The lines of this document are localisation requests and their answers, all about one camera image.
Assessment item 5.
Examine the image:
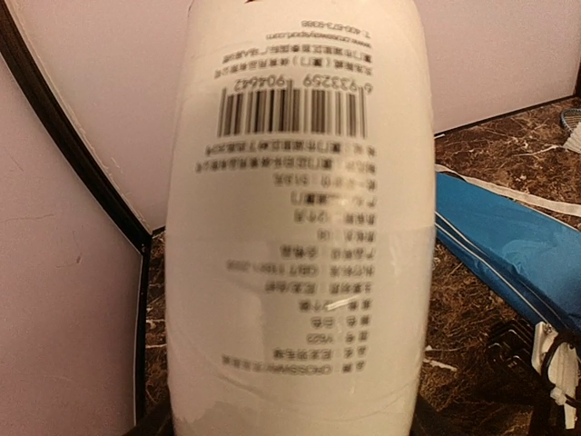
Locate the black left corner post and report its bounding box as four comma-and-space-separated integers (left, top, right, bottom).
0, 4, 153, 246

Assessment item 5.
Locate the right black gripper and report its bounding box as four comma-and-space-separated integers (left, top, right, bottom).
486, 319, 580, 430

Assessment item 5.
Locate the blue badminton racket left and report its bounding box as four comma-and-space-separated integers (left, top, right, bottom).
560, 108, 581, 133

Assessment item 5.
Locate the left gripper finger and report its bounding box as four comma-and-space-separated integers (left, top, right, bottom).
123, 401, 174, 436

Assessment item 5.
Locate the blue racket bag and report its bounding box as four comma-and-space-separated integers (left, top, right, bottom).
436, 165, 580, 332

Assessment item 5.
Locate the white shuttlecock tube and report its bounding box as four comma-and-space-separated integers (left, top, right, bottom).
165, 1, 436, 435

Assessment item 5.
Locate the white shuttlecock back right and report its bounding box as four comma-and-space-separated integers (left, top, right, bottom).
563, 134, 581, 154

